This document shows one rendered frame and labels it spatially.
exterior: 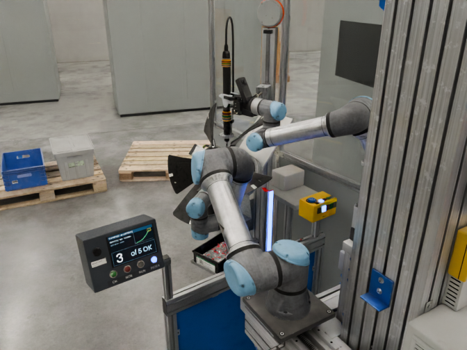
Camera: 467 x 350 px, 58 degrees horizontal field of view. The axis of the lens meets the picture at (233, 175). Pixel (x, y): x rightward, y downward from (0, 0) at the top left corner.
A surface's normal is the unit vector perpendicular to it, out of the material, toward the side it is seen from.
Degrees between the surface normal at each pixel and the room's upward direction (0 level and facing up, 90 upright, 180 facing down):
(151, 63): 90
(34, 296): 0
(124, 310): 0
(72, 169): 95
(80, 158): 95
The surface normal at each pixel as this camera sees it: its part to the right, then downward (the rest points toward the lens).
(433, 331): 0.00, -0.91
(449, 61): -0.86, 0.21
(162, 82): 0.32, 0.38
